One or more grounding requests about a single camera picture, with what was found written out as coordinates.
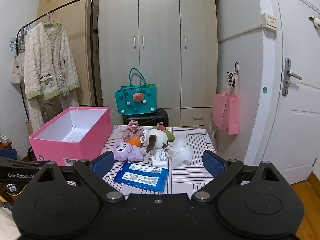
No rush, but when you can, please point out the black suitcase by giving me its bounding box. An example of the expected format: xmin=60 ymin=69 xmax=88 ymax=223
xmin=123 ymin=108 xmax=169 ymax=127

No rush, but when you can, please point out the blue wet wipes pack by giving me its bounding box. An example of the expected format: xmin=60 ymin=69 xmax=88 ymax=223
xmin=113 ymin=162 xmax=169 ymax=192

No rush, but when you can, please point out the teal felt tote bag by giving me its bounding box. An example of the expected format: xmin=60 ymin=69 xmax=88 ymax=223
xmin=114 ymin=68 xmax=157 ymax=116

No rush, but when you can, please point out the white knit cardigan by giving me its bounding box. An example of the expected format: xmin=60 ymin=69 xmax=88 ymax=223
xmin=24 ymin=22 xmax=80 ymax=100

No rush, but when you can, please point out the pink cardboard box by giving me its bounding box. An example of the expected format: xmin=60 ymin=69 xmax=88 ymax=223
xmin=29 ymin=107 xmax=112 ymax=166

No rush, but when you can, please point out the orange plush ball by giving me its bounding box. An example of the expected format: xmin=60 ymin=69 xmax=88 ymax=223
xmin=128 ymin=137 xmax=142 ymax=147

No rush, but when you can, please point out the cream canvas tote bag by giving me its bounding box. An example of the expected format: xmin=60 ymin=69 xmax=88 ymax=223
xmin=10 ymin=53 xmax=24 ymax=85

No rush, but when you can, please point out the grey three-door wardrobe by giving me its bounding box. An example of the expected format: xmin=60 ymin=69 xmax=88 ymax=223
xmin=99 ymin=0 xmax=217 ymax=127

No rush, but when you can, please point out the white mesh bath pouf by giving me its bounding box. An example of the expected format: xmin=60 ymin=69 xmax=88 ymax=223
xmin=167 ymin=136 xmax=193 ymax=167

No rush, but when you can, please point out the white tissue pack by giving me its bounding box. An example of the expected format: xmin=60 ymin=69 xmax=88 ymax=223
xmin=149 ymin=148 xmax=168 ymax=168

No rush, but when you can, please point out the pink paper bag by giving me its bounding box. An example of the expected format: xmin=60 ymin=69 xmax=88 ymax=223
xmin=213 ymin=72 xmax=240 ymax=135

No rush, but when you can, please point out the beige tall cabinet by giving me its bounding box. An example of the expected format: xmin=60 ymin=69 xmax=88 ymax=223
xmin=37 ymin=0 xmax=103 ymax=106

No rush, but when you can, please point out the white wall switch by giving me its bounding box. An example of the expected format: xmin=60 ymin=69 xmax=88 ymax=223
xmin=261 ymin=13 xmax=278 ymax=32

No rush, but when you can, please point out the purple plush toy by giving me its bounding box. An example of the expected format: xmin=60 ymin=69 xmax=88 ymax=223
xmin=112 ymin=142 xmax=146 ymax=163

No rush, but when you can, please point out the paper sheet in box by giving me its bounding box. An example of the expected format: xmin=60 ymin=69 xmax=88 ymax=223
xmin=62 ymin=125 xmax=88 ymax=143

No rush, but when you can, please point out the pink fabric scrunchie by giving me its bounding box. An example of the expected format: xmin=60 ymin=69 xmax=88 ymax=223
xmin=121 ymin=120 xmax=144 ymax=142

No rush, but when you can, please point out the silver door handle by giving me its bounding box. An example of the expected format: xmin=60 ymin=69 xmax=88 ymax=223
xmin=282 ymin=58 xmax=303 ymax=96

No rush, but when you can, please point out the black clothes rack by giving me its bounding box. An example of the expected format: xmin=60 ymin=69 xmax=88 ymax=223
xmin=9 ymin=0 xmax=98 ymax=106

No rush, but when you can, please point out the green plush avocado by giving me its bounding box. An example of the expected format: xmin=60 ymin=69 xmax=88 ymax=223
xmin=163 ymin=129 xmax=175 ymax=142

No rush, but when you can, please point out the white brown plush dog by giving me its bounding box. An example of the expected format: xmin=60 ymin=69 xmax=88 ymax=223
xmin=140 ymin=129 xmax=169 ymax=152

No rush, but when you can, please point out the white door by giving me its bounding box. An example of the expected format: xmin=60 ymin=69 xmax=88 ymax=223
xmin=254 ymin=0 xmax=320 ymax=185

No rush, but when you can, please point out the red strawberry plush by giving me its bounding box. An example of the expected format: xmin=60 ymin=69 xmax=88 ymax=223
xmin=153 ymin=124 xmax=165 ymax=131

